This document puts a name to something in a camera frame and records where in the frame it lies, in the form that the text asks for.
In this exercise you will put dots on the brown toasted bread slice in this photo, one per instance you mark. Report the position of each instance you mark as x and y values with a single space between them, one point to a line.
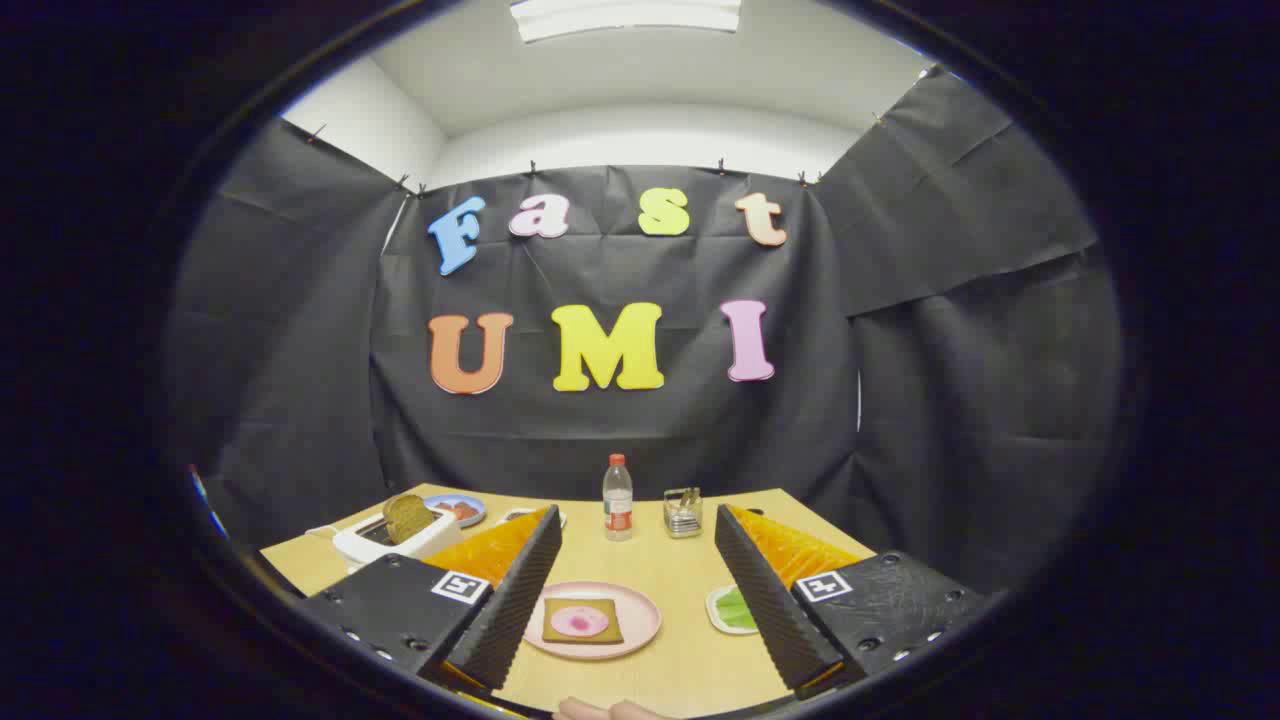
408 518

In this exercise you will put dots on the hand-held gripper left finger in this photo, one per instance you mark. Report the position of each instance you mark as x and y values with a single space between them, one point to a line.
520 590

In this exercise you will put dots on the green lettuce leaf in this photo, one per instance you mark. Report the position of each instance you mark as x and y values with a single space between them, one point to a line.
738 608

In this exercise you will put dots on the metal mesh utensil holder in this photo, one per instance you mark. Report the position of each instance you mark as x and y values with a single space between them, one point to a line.
683 522

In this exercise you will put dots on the blue plate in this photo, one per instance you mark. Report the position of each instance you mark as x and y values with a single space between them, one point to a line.
470 522

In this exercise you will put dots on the red food slices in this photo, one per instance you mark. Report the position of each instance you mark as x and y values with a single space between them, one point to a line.
463 510

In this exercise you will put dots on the white toaster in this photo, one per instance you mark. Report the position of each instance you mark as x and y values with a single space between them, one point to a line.
390 550

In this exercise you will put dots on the white divided tray with grains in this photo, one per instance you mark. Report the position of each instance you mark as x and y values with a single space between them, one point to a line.
515 514

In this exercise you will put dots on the ceiling light panel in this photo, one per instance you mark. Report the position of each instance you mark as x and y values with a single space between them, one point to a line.
625 15

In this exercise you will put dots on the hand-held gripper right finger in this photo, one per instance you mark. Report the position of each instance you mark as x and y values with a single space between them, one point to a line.
765 600

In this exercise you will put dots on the clear plastic water bottle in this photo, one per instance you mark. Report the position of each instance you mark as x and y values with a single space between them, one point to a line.
618 500

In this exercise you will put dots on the brown bread slice with ham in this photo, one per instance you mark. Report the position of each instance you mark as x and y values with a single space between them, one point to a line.
558 632

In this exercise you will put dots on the pink plate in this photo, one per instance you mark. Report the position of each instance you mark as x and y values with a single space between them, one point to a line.
640 610

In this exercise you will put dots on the pink ham slice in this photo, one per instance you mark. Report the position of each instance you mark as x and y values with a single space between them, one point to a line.
580 622

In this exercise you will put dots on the small white square plate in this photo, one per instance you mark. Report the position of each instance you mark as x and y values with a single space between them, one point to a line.
714 615

